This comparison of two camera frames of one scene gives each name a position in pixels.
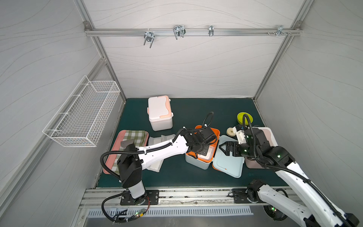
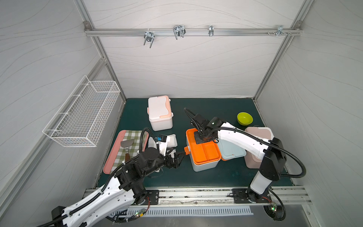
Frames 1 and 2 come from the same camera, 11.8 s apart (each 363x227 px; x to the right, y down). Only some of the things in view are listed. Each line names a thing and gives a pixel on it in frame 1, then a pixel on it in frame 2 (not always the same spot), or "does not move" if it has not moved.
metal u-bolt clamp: (179, 30) does not move
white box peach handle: (159, 113) does not move
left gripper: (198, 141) to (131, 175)
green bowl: (240, 118) does not move
